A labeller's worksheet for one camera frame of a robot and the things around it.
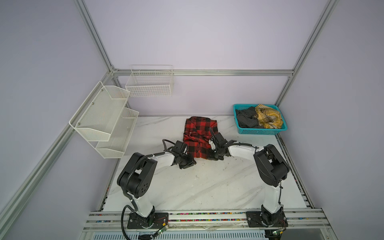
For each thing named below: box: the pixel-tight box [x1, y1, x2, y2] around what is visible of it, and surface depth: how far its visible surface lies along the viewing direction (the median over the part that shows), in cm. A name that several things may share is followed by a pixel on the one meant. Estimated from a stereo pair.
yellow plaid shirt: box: [254, 104, 284, 129], surface depth 107 cm
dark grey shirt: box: [235, 106, 265, 128], surface depth 109 cm
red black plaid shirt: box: [183, 116, 219, 159], surface depth 103 cm
